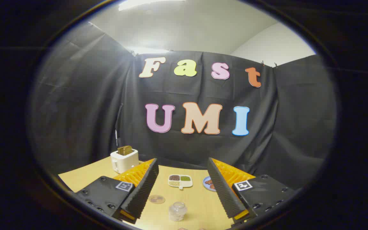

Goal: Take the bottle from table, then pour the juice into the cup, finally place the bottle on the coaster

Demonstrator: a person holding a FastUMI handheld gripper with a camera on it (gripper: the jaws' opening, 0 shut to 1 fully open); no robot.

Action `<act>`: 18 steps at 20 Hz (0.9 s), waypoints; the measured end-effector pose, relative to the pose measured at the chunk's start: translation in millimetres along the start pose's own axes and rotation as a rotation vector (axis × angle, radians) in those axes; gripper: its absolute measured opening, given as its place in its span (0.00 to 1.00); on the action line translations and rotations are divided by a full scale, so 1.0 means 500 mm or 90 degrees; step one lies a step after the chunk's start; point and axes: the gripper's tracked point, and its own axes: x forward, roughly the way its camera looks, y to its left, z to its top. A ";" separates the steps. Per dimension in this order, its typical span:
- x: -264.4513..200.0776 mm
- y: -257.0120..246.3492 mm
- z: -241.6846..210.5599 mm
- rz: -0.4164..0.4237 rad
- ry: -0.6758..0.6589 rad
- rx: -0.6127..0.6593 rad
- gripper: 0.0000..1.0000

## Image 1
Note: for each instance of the wooden table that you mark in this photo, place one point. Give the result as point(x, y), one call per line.
point(196, 204)

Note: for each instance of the clear plastic juice bottle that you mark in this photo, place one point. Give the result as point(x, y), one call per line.
point(177, 211)

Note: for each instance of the white toaster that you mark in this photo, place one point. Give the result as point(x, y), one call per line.
point(125, 163)

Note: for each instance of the blue plate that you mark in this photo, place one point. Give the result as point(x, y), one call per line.
point(205, 187)

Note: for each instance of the brown toast slices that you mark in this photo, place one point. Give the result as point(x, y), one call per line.
point(125, 150)

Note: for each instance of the ceiling light panel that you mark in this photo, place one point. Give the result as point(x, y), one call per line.
point(145, 3)

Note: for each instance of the round cork coaster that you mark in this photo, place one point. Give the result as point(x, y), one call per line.
point(157, 199)

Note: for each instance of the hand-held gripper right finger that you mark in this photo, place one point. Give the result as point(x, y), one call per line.
point(224, 191)

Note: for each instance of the white divided bean dish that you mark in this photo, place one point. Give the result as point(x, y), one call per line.
point(180, 181)

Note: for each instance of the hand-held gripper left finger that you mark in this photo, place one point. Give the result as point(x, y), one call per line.
point(144, 188)

